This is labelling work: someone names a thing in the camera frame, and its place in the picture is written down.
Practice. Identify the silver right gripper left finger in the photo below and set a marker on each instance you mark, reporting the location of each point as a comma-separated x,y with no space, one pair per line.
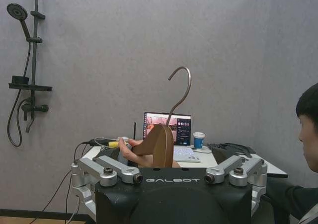
106,168

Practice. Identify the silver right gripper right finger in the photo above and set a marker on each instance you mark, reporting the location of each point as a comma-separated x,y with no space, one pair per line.
238,167

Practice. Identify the wooden hanger with metal hook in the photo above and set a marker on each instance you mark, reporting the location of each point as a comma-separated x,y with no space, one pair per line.
161,147

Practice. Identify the black garment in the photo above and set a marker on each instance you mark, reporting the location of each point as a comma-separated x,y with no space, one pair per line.
231,148

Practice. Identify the yellow plug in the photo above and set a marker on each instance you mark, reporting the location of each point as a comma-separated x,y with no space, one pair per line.
113,143

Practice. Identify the small grey box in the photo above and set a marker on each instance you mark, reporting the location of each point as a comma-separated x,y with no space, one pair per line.
123,138

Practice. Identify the thin black antenna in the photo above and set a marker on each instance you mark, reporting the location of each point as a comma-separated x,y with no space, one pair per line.
135,130

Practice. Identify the white and blue paper cup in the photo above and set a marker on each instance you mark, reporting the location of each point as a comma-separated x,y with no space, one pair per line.
199,140

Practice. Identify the open laptop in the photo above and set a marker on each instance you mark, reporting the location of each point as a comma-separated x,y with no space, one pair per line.
183,132

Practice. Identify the person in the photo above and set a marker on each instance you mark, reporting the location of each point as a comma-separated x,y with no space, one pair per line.
308,134

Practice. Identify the black shower valve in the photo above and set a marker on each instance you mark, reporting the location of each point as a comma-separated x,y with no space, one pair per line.
37,107

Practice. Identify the black shower shelf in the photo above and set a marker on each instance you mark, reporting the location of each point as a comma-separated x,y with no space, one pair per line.
29,87

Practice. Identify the black shower head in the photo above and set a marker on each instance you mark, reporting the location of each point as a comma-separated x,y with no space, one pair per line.
17,11

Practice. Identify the black shower rail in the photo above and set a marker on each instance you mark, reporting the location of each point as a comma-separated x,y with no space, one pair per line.
35,60

